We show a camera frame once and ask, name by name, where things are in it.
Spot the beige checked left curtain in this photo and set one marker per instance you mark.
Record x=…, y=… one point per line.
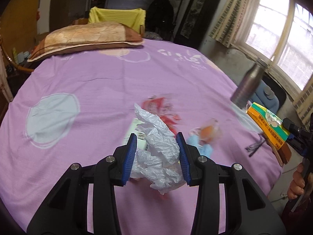
x=229, y=21

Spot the hanging black coat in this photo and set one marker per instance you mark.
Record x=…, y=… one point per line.
x=160, y=19

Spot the clear cup with orange jelly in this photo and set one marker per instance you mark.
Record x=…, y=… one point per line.
x=210, y=131

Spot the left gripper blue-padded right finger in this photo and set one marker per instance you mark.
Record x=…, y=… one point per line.
x=183, y=158

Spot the yellow cloth covered chair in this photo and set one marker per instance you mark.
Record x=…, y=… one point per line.
x=134, y=19

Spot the window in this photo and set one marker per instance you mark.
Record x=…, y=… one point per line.
x=280, y=33

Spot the blue cushioned chair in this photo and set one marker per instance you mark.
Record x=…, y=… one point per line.
x=269, y=94

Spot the beige checked right curtain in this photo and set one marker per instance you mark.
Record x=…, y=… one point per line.
x=303, y=103

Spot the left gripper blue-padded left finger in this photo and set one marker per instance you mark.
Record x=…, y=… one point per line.
x=128, y=158

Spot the wooden armchair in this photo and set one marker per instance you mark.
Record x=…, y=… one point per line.
x=12, y=62

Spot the person's right hand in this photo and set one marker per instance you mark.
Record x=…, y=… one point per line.
x=296, y=187

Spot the brown leather notebook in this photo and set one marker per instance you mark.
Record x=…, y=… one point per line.
x=283, y=155

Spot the white plastic bag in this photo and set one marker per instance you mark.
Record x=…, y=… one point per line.
x=158, y=162

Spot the purple bed sheet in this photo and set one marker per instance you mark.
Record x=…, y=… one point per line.
x=79, y=107

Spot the dark framed picture cabinet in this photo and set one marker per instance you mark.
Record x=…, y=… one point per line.
x=195, y=22

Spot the steel water bottle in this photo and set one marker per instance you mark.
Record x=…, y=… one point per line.
x=249, y=84

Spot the brown floral pillow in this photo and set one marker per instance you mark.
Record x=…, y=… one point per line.
x=85, y=37

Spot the blue face mask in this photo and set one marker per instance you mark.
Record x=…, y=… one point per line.
x=194, y=140

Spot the yellow green medicine box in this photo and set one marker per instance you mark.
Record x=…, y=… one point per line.
x=269, y=123

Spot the red clear snack bag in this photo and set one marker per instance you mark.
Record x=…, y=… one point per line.
x=163, y=107

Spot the beige checked curtain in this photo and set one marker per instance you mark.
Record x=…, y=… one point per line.
x=303, y=103
x=229, y=21

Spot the white medicine box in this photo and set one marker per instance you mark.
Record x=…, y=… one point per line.
x=141, y=142

